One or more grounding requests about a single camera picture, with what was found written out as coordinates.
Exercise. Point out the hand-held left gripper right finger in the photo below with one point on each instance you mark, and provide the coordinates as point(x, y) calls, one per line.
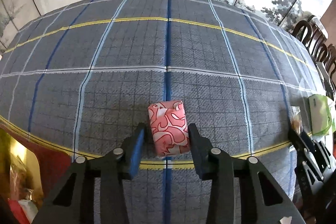
point(197, 153)

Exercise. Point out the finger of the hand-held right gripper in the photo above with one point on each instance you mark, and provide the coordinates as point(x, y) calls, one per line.
point(295, 141)
point(308, 144)

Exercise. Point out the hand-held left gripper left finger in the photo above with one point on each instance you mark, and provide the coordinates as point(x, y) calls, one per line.
point(136, 150)

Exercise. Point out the small white snack packet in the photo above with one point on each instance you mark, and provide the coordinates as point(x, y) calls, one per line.
point(296, 121)

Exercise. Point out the pink patterned snack packet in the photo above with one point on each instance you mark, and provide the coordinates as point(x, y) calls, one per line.
point(168, 129)

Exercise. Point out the red and gold tin box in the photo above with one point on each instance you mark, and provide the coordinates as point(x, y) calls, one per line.
point(52, 161)

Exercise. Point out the green tissue pack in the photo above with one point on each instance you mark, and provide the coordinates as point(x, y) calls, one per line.
point(319, 113)

